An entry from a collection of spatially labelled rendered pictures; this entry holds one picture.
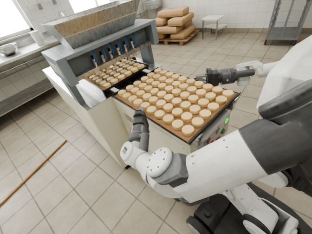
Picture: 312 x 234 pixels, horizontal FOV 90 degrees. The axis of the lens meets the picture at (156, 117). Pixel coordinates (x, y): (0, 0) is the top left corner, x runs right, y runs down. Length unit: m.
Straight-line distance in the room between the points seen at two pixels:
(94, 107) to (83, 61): 0.30
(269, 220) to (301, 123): 0.92
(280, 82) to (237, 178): 0.22
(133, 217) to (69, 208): 0.62
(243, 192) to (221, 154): 0.80
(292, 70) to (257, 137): 0.18
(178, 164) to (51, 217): 1.66
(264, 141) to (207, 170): 0.10
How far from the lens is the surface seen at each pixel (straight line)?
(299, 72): 0.42
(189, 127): 0.67
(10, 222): 2.18
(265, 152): 0.30
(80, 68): 1.13
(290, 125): 0.30
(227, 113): 0.86
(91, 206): 1.72
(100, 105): 1.15
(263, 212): 1.17
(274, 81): 0.44
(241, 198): 1.09
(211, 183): 0.32
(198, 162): 0.32
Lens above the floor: 1.41
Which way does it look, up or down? 41 degrees down
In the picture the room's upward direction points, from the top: 14 degrees counter-clockwise
